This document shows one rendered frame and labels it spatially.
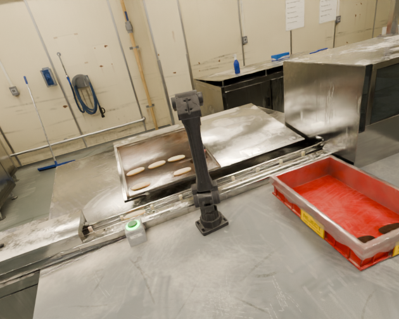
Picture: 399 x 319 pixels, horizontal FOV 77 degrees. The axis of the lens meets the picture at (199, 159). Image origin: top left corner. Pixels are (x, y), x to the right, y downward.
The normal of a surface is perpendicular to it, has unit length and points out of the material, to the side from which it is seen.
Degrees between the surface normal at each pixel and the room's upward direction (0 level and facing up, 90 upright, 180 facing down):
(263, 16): 90
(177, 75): 90
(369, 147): 90
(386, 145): 90
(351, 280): 0
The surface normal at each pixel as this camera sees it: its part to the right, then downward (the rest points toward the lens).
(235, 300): -0.18, -0.88
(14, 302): 0.33, 0.37
